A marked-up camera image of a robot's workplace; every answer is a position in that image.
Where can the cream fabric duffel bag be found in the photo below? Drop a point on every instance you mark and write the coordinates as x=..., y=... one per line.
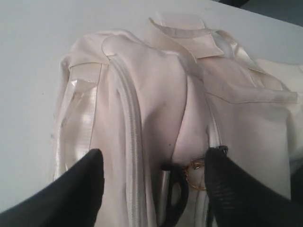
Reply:
x=170, y=98

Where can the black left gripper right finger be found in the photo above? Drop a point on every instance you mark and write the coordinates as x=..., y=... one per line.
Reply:
x=236, y=199

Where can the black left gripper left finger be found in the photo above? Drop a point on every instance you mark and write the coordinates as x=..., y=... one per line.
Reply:
x=73, y=200

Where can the gold zipper pull charm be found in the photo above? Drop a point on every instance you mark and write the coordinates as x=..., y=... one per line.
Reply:
x=195, y=174

